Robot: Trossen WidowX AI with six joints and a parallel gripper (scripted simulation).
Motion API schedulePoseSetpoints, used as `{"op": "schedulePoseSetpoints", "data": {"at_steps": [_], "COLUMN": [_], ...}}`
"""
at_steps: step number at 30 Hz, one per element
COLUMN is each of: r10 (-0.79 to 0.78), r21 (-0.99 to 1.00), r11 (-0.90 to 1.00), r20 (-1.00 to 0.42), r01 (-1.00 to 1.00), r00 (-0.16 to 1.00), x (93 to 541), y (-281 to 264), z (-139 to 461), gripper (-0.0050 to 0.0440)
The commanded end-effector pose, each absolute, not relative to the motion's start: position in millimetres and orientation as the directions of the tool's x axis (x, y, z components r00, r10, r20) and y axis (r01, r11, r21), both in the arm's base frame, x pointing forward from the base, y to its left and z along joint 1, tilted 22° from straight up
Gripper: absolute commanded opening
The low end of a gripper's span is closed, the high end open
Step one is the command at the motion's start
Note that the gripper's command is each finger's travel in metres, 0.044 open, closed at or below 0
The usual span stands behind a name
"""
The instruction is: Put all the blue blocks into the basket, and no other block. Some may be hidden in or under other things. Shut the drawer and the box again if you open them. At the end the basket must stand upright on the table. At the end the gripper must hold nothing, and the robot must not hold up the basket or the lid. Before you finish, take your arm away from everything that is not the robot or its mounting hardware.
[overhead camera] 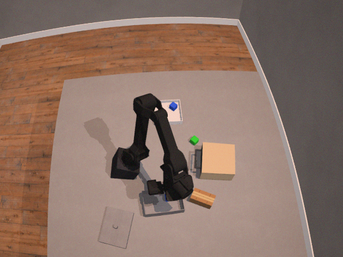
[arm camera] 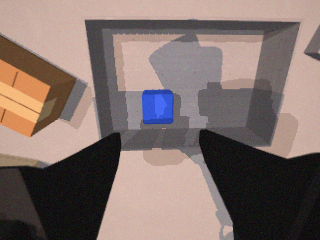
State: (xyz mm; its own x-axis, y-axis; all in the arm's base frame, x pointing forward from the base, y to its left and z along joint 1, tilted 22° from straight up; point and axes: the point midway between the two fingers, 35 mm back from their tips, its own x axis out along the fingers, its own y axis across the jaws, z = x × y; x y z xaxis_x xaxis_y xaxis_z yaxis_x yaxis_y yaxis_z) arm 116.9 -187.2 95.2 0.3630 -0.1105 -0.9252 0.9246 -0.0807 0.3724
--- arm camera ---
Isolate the blue block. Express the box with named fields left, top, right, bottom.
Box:
left=142, top=90, right=174, bottom=124

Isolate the grey open box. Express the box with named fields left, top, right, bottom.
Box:
left=81, top=16, right=304, bottom=151

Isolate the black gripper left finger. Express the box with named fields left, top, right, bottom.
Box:
left=0, top=132, right=121, bottom=240

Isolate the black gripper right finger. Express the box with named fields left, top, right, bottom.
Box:
left=199, top=129, right=320, bottom=240

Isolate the brown cardboard box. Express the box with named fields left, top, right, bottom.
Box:
left=0, top=35, right=77, bottom=138

